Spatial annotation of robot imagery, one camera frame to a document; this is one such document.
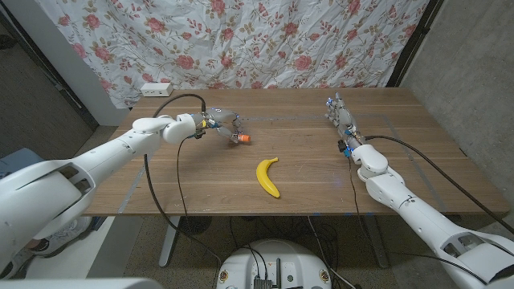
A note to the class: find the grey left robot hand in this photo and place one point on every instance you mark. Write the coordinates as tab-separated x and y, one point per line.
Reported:
221	118

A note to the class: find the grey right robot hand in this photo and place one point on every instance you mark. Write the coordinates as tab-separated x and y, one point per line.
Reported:
343	118

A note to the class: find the small orange cap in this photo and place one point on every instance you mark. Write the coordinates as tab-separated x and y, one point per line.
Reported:
245	138

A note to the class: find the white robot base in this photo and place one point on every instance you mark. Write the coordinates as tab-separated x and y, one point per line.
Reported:
241	265

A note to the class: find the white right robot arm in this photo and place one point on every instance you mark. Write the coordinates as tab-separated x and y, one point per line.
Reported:
421	225

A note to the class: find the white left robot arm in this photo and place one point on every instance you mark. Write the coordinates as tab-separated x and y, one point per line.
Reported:
80	180

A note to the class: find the yellow toy banana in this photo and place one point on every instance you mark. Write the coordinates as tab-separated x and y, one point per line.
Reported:
265	178

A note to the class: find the white power strip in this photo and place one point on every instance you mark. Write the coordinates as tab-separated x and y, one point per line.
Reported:
156	89

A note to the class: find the floral backdrop cloth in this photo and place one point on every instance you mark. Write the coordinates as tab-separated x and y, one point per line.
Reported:
241	40

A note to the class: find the black backdrop stand pole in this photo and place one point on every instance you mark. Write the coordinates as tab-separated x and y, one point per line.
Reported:
415	42

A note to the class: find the grey table leg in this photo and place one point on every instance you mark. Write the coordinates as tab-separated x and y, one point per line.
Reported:
377	245
169	241

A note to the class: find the grey sneaker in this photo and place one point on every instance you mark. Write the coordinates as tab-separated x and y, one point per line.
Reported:
60	237

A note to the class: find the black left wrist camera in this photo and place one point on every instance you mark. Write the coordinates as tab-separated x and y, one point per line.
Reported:
198	134

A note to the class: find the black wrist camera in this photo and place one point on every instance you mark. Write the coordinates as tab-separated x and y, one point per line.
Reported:
198	134
343	146

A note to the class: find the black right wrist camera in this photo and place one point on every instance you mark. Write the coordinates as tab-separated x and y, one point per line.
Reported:
343	146

